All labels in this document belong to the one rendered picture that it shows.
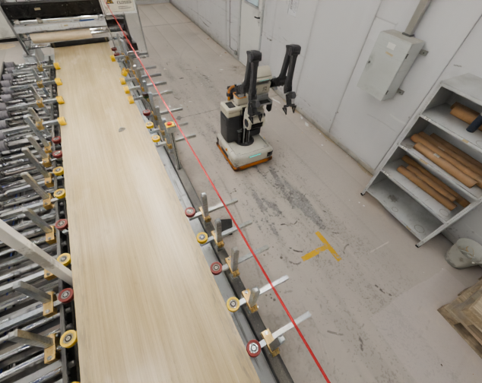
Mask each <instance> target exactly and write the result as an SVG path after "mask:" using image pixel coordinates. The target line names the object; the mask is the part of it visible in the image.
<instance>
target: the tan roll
mask: <svg viewBox="0 0 482 383"><path fill-rule="evenodd" d="M96 33H109V30H99V31H90V28H86V29H78V30H63V31H54V32H45V33H30V38H23V40H24V41H30V40H32V41H33V43H34V44H36V43H49V42H57V41H64V40H78V39H85V38H92V37H93V36H92V34H96Z"/></svg>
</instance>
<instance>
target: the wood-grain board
mask: <svg viewBox="0 0 482 383"><path fill-rule="evenodd" d="M54 54H55V63H56V62H58V63H59V65H60V67H61V69H58V70H55V72H56V78H60V79H61V80H62V83H63V85H57V91H58V96H62V97H63V99H64V101H65V103H62V104H59V117H65V119H66V122H67V125H60V129H61V139H62V157H63V167H64V177H65V195H66V204H67V215H68V233H69V242H70V252H71V270H72V280H73V290H74V300H75V317H76V328H77V337H78V355H79V365H80V375H81V383H261V382H260V380H259V377H258V375H257V373H256V370H255V368H254V366H253V364H252V361H251V359H250V358H249V354H248V353H247V351H246V348H245V346H244V344H243V341H242V339H241V337H240V335H239V332H238V330H237V329H236V325H235V324H234V322H233V319H232V317H231V315H230V312H229V310H228V308H227V305H226V303H225V301H224V299H223V297H222V295H221V293H220V290H219V288H218V286H217V283H216V281H215V279H214V277H213V274H212V273H211V270H210V268H209V266H208V263H207V261H206V259H205V257H204V255H203V252H202V250H201V248H200V245H199V244H198V241H197V239H196V237H195V234H194V233H193V230H192V228H191V226H190V223H189V221H188V219H187V216H186V214H185V212H184V210H183V208H182V205H181V204H180V201H179V199H178V197H177V194H176V192H175V190H174V188H173V185H172V183H171V181H170V178H169V176H168V175H167V172H166V170H165V168H164V166H163V163H162V161H161V159H160V156H159V154H158V152H157V149H156V147H155V146H154V142H153V141H152V139H151V136H150V134H149V132H148V130H147V127H146V125H145V123H144V120H143V118H142V117H141V114H140V112H139V110H138V107H137V105H136V103H132V104H129V102H128V98H127V97H130V96H132V94H131V91H129V92H130V93H127V94H125V91H124V89H123V87H127V86H128V85H127V83H126V82H125V83H126V84H123V85H121V82H120V80H119V79H120V78H124V76H123V75H121V69H120V67H119V65H118V62H117V61H115V62H112V61H111V59H110V55H114V54H113V51H112V50H111V47H110V45H109V44H107V45H100V46H88V47H81V48H74V49H63V50H56V51H54ZM114 57H115V56H114ZM124 79H125V78H124ZM134 102H135V101H134ZM120 127H124V128H126V130H124V131H121V132H119V131H118V130H119V128H120Z"/></svg>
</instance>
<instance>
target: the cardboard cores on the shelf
mask: <svg viewBox="0 0 482 383"><path fill-rule="evenodd" d="M450 109H451V110H452V111H451V112H450V114H452V115H453V116H455V117H457V118H459V119H460V120H462V121H464V122H466V123H468V124H469V125H470V124H471V123H472V122H473V121H474V120H475V119H476V118H477V117H478V116H479V115H480V113H479V112H476V111H474V110H473V109H470V108H468V107H466V106H464V105H462V104H460V103H458V102H455V103H454V104H453V105H452V106H451V107H450ZM478 129H479V130H481V131H482V125H481V126H480V127H479V128H478ZM410 139H411V140H412V141H413V142H415V143H416V144H415V145H414V146H413V148H414V149H415V150H417V151H418V152H420V153H421V154H423V155H424V156H425V157H426V158H428V159H429V160H431V161H432V162H434V163H435V164H436V165H437V166H439V167H440V168H442V169H444V170H445V171H446V172H447V173H449V174H450V175H451V176H453V177H454V178H456V179H457V180H458V181H459V182H461V183H463V184H464V185H466V186H467V187H469V188H472V187H473V186H475V185H477V186H478V187H480V188H481V189H482V163H480V162H479V161H477V160H475V159H474V158H473V157H471V156H469V155H467V154H466V153H465V152H463V151H462V150H459V149H458V148H457V147H455V146H454V145H452V144H450V143H449V142H448V141H446V140H444V139H442V138H441V137H440V136H438V135H436V134H434V133H432V134H431V135H427V134H426V133H424V132H423V131H421V132H419V133H418V134H417V133H416V134H414V135H412V136H411V138H410ZM401 159H402V160H403V161H404V162H406V163H407V164H408V165H409V166H407V167H406V168H405V167H404V166H402V165H401V166H399V167H398V168H397V171H399V172H400V173H401V174H402V175H403V176H405V177H406V178H408V179H409V180H411V181H412V182H413V183H414V184H415V185H417V186H418V187H420V188H421V189H423V190H424V191H425V192H426V193H427V194H428V195H430V196H431V197H433V198H434V199H436V200H437V201H438V202H439V203H440V204H442V205H443V206H445V207H446V208H448V209H449V210H453V209H454V208H456V207H457V205H456V204H454V203H453V201H456V202H458V203H459V204H460V205H461V206H462V207H467V206H468V205H469V204H470V202H469V201H467V200H466V199H464V198H463V197H462V196H460V195H459V194H458V193H457V192H455V191H454V190H452V189H451V188H450V187H448V186H447V185H446V184H445V183H443V182H442V181H440V180H439V179H438V178H436V177H435V176H434V175H433V174H432V173H430V172H429V171H427V170H426V169H424V168H423V167H422V166H421V165H420V164H418V163H417V162H415V161H414V160H412V159H411V158H410V157H409V156H408V155H405V156H403V157H402V158H401Z"/></svg>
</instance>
